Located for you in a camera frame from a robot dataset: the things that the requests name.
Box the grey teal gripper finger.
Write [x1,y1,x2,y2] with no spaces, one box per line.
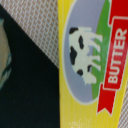
[0,19,12,89]

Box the yellow butter box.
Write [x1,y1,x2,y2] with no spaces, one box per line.
[58,0,128,128]

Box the woven beige placemat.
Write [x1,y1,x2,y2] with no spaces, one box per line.
[0,0,59,67]

